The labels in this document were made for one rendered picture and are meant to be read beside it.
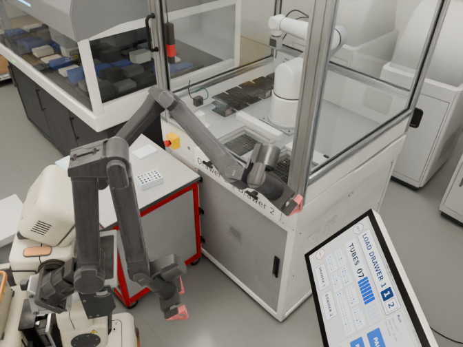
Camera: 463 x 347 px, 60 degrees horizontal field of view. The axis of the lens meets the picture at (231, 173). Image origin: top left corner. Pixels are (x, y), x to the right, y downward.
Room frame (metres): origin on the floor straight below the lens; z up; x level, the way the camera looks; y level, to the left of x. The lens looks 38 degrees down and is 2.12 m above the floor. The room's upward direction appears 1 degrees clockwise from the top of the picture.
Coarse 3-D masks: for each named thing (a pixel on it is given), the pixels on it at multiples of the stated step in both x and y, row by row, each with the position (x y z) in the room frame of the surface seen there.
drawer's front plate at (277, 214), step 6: (258, 192) 1.40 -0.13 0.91; (246, 198) 1.46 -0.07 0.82; (252, 198) 1.43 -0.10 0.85; (258, 198) 1.40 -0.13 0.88; (264, 198) 1.38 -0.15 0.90; (258, 204) 1.40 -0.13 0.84; (270, 204) 1.35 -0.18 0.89; (264, 210) 1.37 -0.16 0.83; (270, 210) 1.34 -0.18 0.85; (276, 210) 1.32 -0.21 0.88; (276, 216) 1.32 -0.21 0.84
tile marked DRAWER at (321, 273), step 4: (324, 264) 0.90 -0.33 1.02; (316, 268) 0.91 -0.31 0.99; (320, 268) 0.90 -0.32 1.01; (324, 268) 0.89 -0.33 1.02; (316, 272) 0.89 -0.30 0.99; (320, 272) 0.88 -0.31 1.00; (324, 272) 0.87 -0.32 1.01; (316, 276) 0.87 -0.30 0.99; (320, 276) 0.86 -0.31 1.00; (324, 276) 0.86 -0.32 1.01; (320, 280) 0.85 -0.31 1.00; (324, 280) 0.84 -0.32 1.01; (328, 280) 0.83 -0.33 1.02; (320, 284) 0.84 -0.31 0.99; (324, 284) 0.83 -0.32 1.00; (328, 284) 0.82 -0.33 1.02; (320, 288) 0.82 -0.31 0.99; (324, 288) 0.81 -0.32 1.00
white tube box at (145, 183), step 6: (144, 174) 1.67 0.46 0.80; (150, 174) 1.67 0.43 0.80; (156, 174) 1.67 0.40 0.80; (138, 180) 1.61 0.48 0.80; (144, 180) 1.61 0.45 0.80; (150, 180) 1.62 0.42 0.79; (156, 180) 1.63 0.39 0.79; (162, 180) 1.64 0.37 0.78; (144, 186) 1.59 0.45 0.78; (150, 186) 1.60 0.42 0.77
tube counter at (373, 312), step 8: (360, 272) 0.80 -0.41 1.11; (360, 280) 0.77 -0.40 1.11; (368, 280) 0.76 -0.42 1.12; (360, 288) 0.74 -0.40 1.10; (368, 288) 0.73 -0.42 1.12; (368, 296) 0.71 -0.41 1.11; (368, 304) 0.69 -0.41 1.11; (376, 304) 0.67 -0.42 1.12; (368, 312) 0.66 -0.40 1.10; (376, 312) 0.65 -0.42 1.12; (376, 320) 0.63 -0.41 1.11
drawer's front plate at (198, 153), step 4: (196, 148) 1.73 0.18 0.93; (196, 152) 1.73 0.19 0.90; (200, 152) 1.70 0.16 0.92; (196, 156) 1.73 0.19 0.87; (200, 156) 1.71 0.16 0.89; (204, 156) 1.68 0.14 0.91; (196, 160) 1.73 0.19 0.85; (208, 160) 1.66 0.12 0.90; (196, 164) 1.73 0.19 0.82; (204, 168) 1.69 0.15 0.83; (208, 168) 1.66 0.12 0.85; (208, 172) 1.66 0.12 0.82; (216, 172) 1.61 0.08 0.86; (216, 176) 1.62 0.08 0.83; (220, 176) 1.59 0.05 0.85; (220, 180) 1.59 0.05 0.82; (224, 180) 1.57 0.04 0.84; (228, 184) 1.55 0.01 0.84
